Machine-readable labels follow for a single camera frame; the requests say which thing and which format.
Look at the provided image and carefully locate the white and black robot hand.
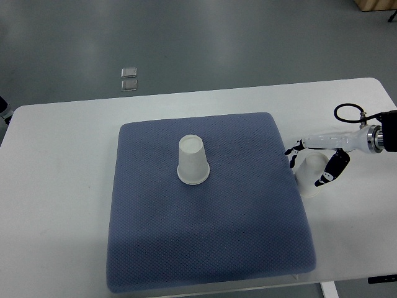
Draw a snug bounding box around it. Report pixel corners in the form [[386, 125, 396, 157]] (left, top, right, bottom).
[[285, 125, 385, 187]]

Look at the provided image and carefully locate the white paper cup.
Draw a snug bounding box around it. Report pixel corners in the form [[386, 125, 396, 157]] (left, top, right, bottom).
[[295, 152, 329, 198], [177, 135, 210, 185]]

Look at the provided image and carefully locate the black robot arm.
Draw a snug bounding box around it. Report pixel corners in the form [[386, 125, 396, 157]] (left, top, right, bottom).
[[375, 110, 396, 152]]

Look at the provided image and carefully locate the black tripod leg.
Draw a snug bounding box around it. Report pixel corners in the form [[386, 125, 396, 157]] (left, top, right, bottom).
[[388, 11, 397, 22]]

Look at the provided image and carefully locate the wooden box corner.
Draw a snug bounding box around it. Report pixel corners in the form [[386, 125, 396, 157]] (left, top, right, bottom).
[[354, 0, 396, 12]]

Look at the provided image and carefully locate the black table control panel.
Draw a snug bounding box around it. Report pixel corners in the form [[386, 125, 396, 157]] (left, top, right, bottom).
[[367, 274, 397, 284]]

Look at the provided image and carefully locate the blue textured cushion mat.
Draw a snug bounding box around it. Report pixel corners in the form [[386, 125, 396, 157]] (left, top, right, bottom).
[[107, 112, 316, 293]]

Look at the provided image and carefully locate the white table leg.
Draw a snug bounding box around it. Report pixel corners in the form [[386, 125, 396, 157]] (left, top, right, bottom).
[[320, 281, 339, 298]]

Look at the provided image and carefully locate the white paper cup on mat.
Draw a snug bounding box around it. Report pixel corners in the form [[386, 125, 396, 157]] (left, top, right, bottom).
[[177, 135, 210, 185]]

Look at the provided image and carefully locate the upper floor socket plate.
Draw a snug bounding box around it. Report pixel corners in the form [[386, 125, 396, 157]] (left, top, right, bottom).
[[121, 66, 137, 78]]

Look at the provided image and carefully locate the dark object at left edge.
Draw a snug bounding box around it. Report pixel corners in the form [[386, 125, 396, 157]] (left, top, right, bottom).
[[0, 97, 14, 125]]

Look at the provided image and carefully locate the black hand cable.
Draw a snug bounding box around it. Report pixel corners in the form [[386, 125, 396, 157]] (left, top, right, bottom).
[[334, 103, 385, 125]]

